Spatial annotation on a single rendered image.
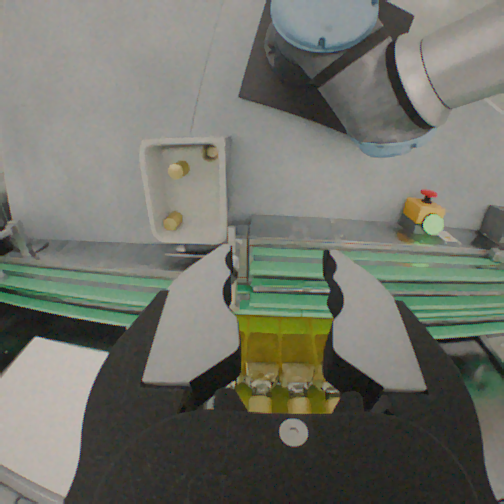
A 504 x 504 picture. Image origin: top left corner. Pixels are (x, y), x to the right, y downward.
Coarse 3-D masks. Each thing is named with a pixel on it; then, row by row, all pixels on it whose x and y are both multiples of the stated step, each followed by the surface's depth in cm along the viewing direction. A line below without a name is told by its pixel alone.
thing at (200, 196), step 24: (144, 144) 42; (168, 144) 42; (192, 144) 48; (216, 144) 41; (144, 168) 44; (168, 168) 51; (192, 168) 51; (216, 168) 50; (168, 192) 54; (192, 192) 53; (216, 192) 53; (192, 216) 56; (216, 216) 56; (168, 240) 52; (192, 240) 51; (216, 240) 51
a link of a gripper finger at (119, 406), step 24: (144, 312) 8; (144, 336) 7; (120, 360) 6; (144, 360) 6; (96, 384) 5; (120, 384) 5; (144, 384) 6; (96, 408) 5; (120, 408) 5; (144, 408) 5; (168, 408) 5; (192, 408) 6; (96, 432) 4; (120, 432) 4; (96, 456) 4; (72, 480) 3; (96, 480) 3
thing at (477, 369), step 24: (0, 312) 61; (24, 312) 64; (48, 312) 64; (0, 336) 54; (24, 336) 55; (72, 336) 59; (96, 336) 60; (120, 336) 61; (480, 336) 57; (0, 360) 46; (456, 360) 52; (480, 360) 51; (480, 384) 45; (480, 408) 40; (0, 480) 24
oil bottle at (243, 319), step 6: (240, 318) 44; (246, 318) 44; (240, 324) 43; (246, 324) 43; (240, 330) 41; (246, 330) 42; (240, 336) 40; (246, 336) 41; (246, 342) 40; (246, 348) 41; (240, 378) 35
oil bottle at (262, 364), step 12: (252, 324) 43; (264, 324) 43; (276, 324) 43; (252, 336) 40; (264, 336) 40; (276, 336) 40; (252, 348) 38; (264, 348) 38; (276, 348) 38; (252, 360) 36; (264, 360) 36; (276, 360) 36; (252, 372) 35; (264, 372) 34; (276, 372) 35; (252, 384) 35
